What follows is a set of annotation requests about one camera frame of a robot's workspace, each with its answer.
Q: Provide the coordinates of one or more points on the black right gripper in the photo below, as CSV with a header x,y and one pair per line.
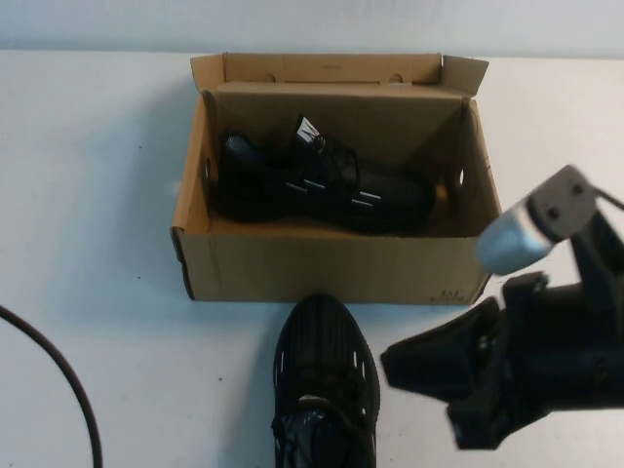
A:
x,y
560,341

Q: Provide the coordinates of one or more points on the black knit sneaker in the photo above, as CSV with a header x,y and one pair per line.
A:
x,y
302,195
322,351

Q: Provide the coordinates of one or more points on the brown cardboard shoe box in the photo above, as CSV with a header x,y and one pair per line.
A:
x,y
317,268

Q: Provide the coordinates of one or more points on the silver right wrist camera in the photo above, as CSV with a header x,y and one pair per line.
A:
x,y
507,239

